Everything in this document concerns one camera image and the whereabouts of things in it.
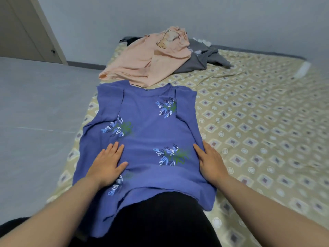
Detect beige door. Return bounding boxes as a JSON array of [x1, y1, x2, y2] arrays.
[[0, 0, 62, 64]]

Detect white door frame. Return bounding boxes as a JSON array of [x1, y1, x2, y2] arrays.
[[28, 0, 68, 65]]

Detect person's left hand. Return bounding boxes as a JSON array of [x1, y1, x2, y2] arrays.
[[86, 141, 128, 190]]

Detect peach shirt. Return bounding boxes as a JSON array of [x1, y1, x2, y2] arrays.
[[99, 26, 192, 88]]

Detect person's left forearm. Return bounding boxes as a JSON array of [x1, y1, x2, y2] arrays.
[[0, 176, 104, 247]]

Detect person's black trousers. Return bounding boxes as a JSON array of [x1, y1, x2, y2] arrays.
[[0, 191, 222, 247]]

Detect beige patterned bed sheet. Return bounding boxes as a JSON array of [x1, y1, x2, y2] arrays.
[[46, 42, 329, 247]]

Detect dark baseboard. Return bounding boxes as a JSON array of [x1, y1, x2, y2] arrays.
[[66, 61, 106, 71]]

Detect grey garment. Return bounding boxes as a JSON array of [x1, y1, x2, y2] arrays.
[[173, 38, 233, 74]]

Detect person's right hand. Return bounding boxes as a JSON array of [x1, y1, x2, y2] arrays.
[[193, 141, 229, 187]]

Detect person's right forearm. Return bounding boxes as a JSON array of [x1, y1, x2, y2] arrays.
[[212, 174, 329, 247]]

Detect blue leaf-print shirt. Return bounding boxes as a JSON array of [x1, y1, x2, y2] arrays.
[[72, 80, 217, 238]]

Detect white cloth item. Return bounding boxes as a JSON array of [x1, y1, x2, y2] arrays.
[[193, 37, 212, 47]]

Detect white sheet tag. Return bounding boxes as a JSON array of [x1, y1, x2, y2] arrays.
[[294, 61, 312, 79]]

